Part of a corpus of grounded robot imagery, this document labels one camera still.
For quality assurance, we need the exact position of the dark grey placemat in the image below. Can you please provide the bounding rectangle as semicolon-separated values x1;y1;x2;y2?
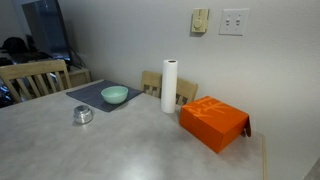
67;80;141;112

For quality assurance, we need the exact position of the orange cardboard box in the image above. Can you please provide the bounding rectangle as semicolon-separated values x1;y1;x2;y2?
179;96;251;153

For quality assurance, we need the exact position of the dark monitor screen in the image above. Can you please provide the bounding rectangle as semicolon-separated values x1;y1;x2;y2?
22;0;71;61

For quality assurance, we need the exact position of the beige wall thermostat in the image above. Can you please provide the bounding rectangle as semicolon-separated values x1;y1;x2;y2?
191;8;210;33

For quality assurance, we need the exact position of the wooden chair left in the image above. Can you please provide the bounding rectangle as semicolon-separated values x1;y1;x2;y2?
0;60;72;103

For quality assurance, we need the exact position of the silver bottle jar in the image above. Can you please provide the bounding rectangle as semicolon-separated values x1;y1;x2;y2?
74;112;93;124

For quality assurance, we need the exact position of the white light switch plate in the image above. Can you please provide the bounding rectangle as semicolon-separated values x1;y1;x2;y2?
219;8;249;36

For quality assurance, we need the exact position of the white paper towel roll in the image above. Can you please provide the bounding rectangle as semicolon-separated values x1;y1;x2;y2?
161;60;178;113

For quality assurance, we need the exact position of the wooden chair behind table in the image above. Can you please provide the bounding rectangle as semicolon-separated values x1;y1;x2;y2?
141;71;198;106

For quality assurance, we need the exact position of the mint green bowl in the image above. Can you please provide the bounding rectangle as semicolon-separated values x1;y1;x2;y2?
101;86;128;104

